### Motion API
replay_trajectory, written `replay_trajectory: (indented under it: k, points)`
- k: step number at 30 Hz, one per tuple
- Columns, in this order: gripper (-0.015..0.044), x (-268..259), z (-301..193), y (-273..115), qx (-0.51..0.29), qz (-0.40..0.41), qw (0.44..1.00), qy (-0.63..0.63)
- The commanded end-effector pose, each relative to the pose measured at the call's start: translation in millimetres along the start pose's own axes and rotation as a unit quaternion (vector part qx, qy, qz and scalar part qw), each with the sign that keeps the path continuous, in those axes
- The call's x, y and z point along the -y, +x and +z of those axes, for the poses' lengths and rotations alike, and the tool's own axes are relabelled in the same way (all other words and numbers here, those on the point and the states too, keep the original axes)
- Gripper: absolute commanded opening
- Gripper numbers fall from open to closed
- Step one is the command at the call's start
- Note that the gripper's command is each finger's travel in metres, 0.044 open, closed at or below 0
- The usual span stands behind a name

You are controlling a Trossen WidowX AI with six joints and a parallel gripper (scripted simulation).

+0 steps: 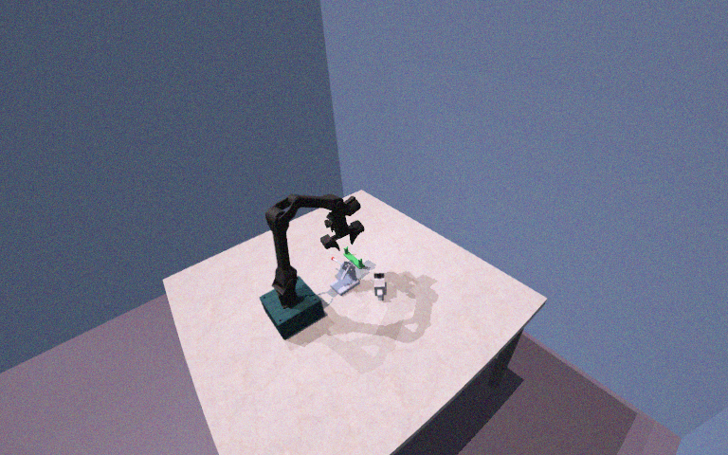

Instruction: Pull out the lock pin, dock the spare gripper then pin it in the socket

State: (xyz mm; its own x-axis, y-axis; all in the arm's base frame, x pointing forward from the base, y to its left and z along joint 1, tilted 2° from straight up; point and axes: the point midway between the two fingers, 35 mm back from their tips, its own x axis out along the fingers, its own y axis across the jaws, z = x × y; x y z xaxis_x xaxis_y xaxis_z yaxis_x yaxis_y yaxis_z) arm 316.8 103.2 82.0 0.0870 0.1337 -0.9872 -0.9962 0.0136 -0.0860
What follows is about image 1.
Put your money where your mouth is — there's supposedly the green cradle with two notched uprights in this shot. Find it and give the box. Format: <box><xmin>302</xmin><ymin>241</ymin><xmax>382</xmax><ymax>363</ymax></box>
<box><xmin>343</xmin><ymin>247</ymin><xmax>365</xmax><ymax>269</ymax></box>

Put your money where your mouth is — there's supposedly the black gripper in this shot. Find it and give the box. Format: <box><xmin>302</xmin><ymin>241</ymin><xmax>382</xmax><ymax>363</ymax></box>
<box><xmin>320</xmin><ymin>220</ymin><xmax>365</xmax><ymax>251</ymax></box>

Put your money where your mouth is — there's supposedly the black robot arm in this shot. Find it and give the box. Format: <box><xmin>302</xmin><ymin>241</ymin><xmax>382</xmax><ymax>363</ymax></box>
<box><xmin>265</xmin><ymin>193</ymin><xmax>361</xmax><ymax>309</ymax></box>

